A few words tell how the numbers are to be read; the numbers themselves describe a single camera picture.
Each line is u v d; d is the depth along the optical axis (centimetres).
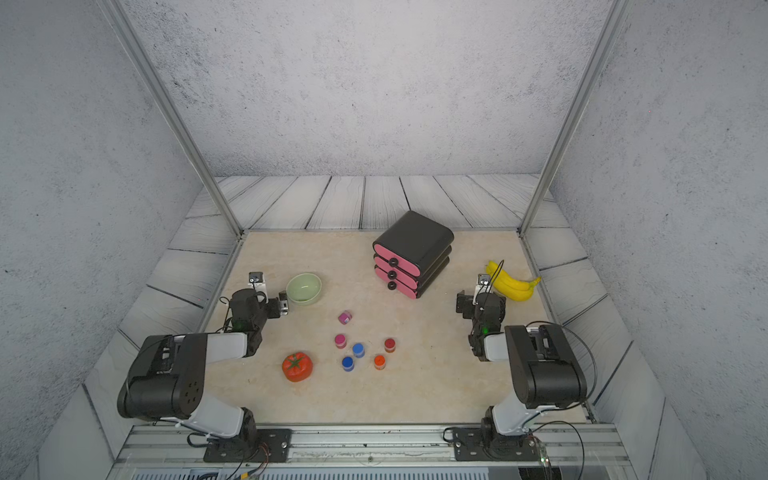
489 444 66
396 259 91
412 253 91
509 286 98
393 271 95
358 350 87
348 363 85
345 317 95
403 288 98
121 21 71
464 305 87
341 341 89
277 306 86
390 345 87
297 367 81
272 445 73
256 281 81
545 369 46
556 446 74
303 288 101
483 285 81
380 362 85
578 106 85
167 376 45
